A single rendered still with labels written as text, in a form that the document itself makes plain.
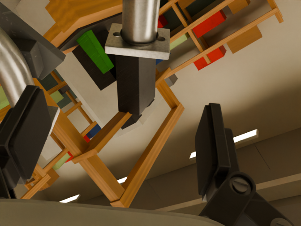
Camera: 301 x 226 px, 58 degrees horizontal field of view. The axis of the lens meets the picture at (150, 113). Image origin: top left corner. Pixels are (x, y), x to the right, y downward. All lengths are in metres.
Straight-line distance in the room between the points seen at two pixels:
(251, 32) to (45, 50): 5.37
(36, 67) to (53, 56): 0.02
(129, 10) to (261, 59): 6.07
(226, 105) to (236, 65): 1.01
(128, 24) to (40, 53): 0.12
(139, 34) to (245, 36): 5.39
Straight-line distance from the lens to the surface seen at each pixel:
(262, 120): 6.85
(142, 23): 0.23
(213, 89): 6.60
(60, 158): 5.74
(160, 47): 0.24
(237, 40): 5.62
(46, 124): 0.16
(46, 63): 0.33
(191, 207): 5.94
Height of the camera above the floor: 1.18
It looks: 12 degrees up
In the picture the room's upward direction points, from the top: 145 degrees clockwise
